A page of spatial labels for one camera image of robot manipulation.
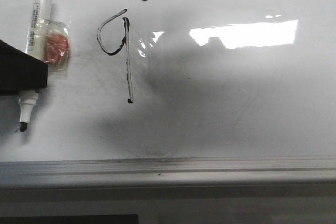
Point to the white whiteboard with aluminium frame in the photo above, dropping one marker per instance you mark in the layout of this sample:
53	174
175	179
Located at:
179	93

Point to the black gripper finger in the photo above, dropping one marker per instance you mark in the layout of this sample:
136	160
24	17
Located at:
20	71

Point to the white black-tipped whiteboard marker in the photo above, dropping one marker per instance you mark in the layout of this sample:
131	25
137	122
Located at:
35	47

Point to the clear bag with red item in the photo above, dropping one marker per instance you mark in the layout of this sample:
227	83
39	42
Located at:
57	46

